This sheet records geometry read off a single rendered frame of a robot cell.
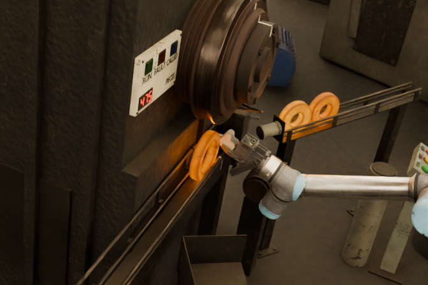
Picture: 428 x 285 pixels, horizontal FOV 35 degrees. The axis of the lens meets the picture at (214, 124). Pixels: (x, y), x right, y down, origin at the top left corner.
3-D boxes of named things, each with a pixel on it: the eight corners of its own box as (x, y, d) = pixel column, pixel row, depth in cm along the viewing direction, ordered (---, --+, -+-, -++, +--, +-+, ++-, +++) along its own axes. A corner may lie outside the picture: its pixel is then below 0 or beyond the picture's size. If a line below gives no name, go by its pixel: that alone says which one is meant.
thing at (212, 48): (183, 142, 216) (204, 5, 193) (235, 88, 255) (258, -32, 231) (201, 148, 214) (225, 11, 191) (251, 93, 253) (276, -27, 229)
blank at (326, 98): (309, 96, 279) (314, 100, 276) (337, 88, 286) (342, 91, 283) (304, 126, 287) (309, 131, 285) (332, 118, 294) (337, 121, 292)
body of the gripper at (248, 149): (246, 131, 245) (273, 149, 244) (235, 147, 250) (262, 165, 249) (239, 140, 239) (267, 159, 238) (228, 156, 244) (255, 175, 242)
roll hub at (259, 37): (228, 114, 216) (242, 35, 202) (256, 83, 239) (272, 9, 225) (244, 119, 215) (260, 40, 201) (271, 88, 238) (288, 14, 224)
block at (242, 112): (211, 158, 268) (220, 107, 256) (218, 149, 275) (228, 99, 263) (235, 168, 266) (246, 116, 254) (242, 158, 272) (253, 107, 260)
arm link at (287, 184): (292, 207, 241) (305, 189, 235) (263, 187, 243) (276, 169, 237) (299, 193, 249) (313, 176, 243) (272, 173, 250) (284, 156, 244)
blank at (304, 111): (279, 104, 271) (284, 109, 269) (309, 96, 279) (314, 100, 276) (274, 136, 280) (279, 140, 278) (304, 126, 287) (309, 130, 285)
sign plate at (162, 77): (128, 114, 190) (134, 57, 181) (169, 81, 211) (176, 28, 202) (135, 117, 189) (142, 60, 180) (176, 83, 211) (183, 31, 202)
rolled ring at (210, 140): (213, 126, 227) (205, 123, 228) (192, 177, 224) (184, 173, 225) (224, 139, 244) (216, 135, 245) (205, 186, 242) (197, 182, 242)
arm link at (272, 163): (272, 173, 249) (263, 186, 241) (261, 166, 250) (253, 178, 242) (284, 157, 244) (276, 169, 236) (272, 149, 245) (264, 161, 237)
